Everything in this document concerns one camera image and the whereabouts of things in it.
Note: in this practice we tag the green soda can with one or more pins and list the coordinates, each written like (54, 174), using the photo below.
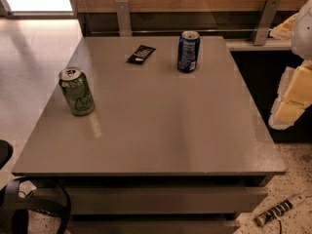
(75, 88)

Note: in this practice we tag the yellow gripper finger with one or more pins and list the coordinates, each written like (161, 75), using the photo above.
(284, 30)
(294, 96)

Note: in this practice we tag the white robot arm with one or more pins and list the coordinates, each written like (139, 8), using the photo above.
(302, 34)

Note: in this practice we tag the black snack packet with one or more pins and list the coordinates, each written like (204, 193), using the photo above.
(141, 54)

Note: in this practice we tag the blue pepsi can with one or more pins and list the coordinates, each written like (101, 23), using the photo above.
(188, 51)

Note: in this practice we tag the white power strip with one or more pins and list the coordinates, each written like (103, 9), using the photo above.
(280, 209)

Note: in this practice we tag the metal bracket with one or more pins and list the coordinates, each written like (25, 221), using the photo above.
(124, 18)
(267, 15)

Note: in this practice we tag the right metal bracket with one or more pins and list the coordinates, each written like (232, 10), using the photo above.
(267, 15)

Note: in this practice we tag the left metal bracket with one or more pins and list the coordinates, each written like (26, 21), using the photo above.
(124, 18)

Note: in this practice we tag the grey drawer cabinet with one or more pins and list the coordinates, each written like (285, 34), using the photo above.
(163, 152)

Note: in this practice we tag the black chair base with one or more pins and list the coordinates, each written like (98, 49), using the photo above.
(48, 198)

